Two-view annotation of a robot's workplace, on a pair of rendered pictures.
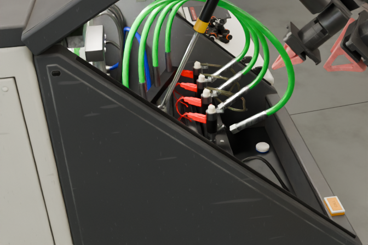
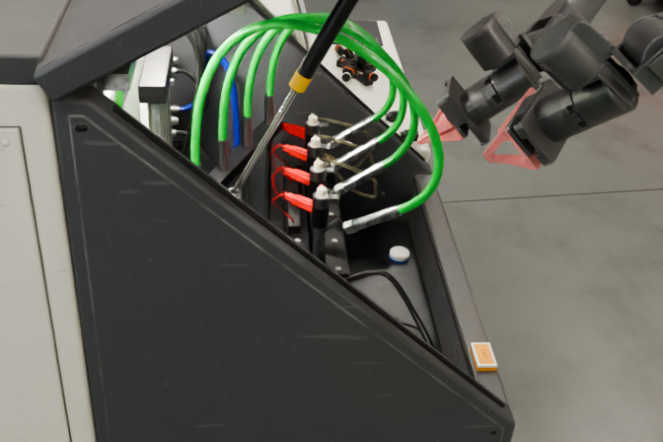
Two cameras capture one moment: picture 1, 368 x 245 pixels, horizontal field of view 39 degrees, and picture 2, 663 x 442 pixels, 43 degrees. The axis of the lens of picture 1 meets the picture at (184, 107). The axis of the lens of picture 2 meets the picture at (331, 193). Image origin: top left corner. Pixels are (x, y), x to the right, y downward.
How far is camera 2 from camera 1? 0.12 m
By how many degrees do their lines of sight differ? 2
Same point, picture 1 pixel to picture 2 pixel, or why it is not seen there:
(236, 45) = (383, 91)
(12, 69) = (19, 115)
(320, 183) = (470, 320)
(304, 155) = (454, 275)
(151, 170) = (210, 279)
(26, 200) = (22, 304)
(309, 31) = (476, 95)
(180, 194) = (251, 319)
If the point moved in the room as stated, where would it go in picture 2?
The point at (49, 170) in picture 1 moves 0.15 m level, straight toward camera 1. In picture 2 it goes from (60, 263) to (67, 354)
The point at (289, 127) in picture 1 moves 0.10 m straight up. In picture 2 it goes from (440, 229) to (448, 184)
